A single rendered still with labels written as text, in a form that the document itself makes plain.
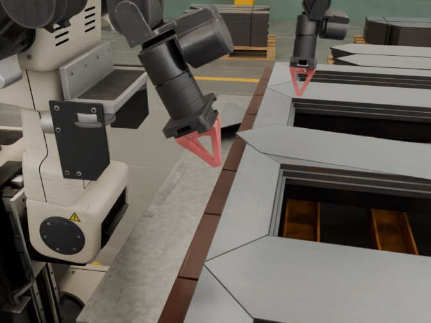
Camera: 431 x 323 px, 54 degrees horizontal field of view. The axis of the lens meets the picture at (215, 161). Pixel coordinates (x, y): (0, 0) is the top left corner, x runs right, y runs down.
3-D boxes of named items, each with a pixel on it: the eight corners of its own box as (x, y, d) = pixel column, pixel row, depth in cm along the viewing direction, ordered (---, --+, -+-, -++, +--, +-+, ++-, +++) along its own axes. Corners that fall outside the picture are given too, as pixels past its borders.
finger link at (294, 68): (310, 95, 118) (315, 61, 116) (312, 97, 111) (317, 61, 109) (286, 93, 119) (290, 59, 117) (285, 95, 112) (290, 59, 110)
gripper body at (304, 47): (314, 65, 116) (318, 38, 114) (315, 66, 106) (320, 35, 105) (290, 63, 117) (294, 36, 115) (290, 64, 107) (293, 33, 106)
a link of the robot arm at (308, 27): (295, 11, 111) (302, 9, 105) (320, 14, 112) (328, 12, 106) (292, 39, 113) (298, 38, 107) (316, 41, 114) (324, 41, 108)
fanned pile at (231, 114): (259, 104, 178) (260, 95, 176) (245, 144, 144) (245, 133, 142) (230, 102, 180) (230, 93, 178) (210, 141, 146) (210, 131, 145)
